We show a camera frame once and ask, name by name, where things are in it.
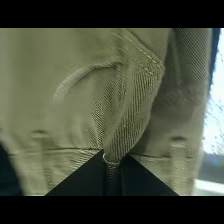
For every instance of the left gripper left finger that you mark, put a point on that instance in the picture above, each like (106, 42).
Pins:
(83, 181)

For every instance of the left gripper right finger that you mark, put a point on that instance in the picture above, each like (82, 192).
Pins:
(143, 181)

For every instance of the khaki pants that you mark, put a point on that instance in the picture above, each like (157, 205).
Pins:
(100, 93)

